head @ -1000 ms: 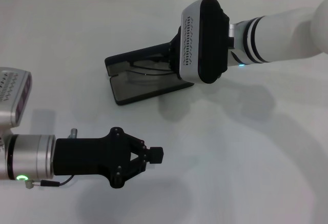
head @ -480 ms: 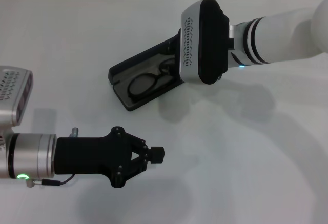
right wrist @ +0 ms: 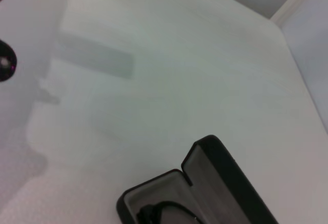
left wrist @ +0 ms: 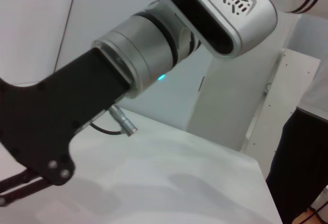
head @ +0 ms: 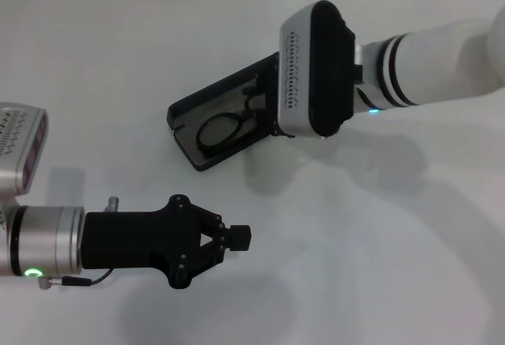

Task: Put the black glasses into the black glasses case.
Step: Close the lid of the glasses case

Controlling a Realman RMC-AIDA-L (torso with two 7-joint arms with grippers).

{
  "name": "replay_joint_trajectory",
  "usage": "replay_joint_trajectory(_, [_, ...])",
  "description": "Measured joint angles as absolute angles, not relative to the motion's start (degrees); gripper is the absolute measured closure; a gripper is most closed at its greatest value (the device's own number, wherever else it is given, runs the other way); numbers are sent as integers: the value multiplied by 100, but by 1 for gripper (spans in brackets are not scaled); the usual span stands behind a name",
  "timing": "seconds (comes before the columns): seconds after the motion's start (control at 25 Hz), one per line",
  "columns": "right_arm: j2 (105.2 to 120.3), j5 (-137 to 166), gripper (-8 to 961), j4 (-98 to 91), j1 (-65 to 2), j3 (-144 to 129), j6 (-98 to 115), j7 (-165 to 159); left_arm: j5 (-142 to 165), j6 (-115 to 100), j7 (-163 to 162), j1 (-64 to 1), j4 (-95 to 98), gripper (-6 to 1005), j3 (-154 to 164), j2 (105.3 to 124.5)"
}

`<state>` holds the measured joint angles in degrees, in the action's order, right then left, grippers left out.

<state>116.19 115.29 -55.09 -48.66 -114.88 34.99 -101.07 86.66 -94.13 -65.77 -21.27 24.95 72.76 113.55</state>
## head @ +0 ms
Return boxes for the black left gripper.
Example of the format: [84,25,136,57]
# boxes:
[80,193,253,290]

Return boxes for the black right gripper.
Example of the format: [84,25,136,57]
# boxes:
[256,69,295,140]

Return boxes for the black-framed glasses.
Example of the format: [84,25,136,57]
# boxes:
[196,84,269,157]

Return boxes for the black glasses case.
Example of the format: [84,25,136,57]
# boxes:
[166,52,282,172]

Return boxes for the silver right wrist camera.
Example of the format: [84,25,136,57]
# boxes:
[275,0,359,138]

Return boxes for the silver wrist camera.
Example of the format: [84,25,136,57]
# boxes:
[275,0,359,138]
[0,102,48,204]

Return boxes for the left gripper cable with connector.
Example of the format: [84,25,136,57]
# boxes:
[36,196,122,290]

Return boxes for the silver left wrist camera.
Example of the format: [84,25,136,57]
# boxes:
[0,102,48,204]

